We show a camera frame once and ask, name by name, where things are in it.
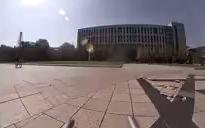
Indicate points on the low building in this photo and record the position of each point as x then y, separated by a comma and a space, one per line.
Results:
200, 53

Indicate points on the large curved glass-fronted building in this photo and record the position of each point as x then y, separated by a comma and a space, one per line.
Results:
130, 38

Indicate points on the row of dark trees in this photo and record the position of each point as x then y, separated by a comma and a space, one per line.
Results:
40, 51

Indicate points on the tall dark pole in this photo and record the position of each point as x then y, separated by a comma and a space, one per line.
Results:
20, 38

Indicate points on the robot's own part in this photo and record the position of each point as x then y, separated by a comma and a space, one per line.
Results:
132, 122
69, 124

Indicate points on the pale stone slab plaza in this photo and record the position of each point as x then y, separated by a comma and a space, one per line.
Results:
73, 83

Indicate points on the person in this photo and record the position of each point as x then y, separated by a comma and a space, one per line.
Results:
18, 62

